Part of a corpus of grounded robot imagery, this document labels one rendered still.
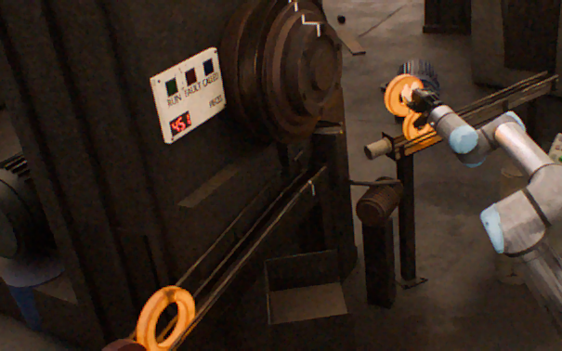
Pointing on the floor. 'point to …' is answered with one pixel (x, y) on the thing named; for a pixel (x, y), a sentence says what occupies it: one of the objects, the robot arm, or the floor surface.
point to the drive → (17, 247)
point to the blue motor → (424, 71)
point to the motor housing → (379, 240)
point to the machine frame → (141, 156)
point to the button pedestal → (560, 236)
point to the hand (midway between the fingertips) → (404, 90)
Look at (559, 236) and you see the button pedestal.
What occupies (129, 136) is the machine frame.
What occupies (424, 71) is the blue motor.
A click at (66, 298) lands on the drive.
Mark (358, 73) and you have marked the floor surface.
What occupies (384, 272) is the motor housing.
